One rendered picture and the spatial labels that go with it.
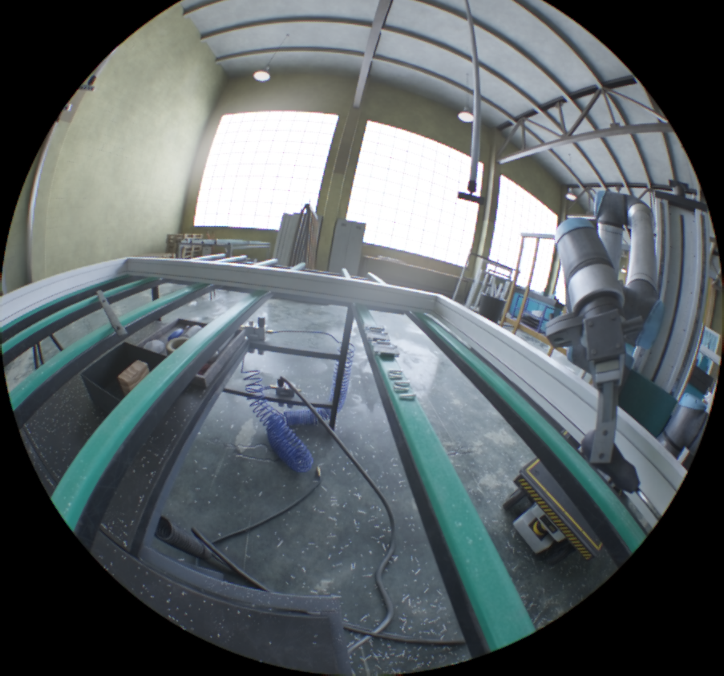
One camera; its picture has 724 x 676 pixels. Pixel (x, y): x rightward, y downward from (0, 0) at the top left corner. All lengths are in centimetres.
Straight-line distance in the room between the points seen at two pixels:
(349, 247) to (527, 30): 920
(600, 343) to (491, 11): 788
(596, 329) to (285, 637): 57
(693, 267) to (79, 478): 166
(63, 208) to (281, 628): 658
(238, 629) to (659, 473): 61
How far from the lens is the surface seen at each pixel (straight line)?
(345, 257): 691
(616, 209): 96
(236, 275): 78
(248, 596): 49
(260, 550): 106
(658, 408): 127
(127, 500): 59
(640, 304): 47
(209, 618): 49
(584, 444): 30
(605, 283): 33
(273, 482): 116
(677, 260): 138
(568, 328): 32
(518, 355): 51
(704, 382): 404
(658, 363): 132
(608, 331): 27
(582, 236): 39
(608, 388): 27
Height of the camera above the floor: 104
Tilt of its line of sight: 17 degrees down
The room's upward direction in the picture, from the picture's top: 11 degrees clockwise
